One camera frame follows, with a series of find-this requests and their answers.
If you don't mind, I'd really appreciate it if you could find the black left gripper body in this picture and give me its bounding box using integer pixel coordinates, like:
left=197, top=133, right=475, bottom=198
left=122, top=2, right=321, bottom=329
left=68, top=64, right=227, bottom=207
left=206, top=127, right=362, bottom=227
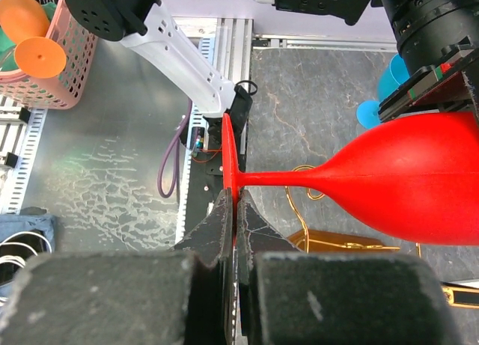
left=379, top=37, right=478, bottom=123

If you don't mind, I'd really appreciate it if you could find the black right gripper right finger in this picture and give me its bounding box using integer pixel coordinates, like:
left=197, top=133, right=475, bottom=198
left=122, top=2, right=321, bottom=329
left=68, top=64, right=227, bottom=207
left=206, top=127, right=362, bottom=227
left=237, top=191, right=460, bottom=344

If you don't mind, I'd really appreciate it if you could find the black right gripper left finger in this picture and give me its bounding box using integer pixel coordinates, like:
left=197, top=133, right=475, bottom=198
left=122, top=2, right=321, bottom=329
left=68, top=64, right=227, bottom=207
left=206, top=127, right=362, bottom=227
left=1, top=190, right=233, bottom=344

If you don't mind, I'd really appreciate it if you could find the blue wine glass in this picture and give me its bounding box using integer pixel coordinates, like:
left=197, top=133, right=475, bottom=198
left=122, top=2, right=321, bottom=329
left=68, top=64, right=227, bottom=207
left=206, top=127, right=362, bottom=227
left=356, top=54, right=409, bottom=129

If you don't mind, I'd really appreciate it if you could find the red wine glass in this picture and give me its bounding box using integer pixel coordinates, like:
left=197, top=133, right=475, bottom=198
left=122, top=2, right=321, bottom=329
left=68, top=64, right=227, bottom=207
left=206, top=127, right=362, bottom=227
left=222, top=112, right=478, bottom=245

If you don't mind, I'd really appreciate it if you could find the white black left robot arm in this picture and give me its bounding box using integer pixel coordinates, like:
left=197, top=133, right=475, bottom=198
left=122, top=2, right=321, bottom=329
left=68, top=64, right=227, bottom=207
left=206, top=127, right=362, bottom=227
left=64, top=0, right=478, bottom=129

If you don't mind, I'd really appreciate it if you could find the orange wine glass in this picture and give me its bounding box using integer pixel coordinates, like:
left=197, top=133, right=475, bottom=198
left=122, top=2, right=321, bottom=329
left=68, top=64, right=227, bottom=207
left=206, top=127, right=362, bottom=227
left=1, top=0, right=67, bottom=79

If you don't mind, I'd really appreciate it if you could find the pink plastic basket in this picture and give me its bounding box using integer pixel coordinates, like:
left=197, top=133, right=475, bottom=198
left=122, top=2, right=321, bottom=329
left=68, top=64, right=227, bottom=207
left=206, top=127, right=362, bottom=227
left=1, top=0, right=97, bottom=109

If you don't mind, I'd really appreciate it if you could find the gold wire wine glass rack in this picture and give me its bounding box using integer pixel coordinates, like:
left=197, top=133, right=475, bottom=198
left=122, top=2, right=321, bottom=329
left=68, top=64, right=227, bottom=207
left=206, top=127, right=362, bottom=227
left=284, top=186, right=478, bottom=310

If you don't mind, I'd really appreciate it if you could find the aluminium frame rail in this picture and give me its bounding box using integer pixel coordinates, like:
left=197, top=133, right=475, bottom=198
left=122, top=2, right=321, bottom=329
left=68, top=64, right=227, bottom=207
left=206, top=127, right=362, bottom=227
left=183, top=17, right=397, bottom=162

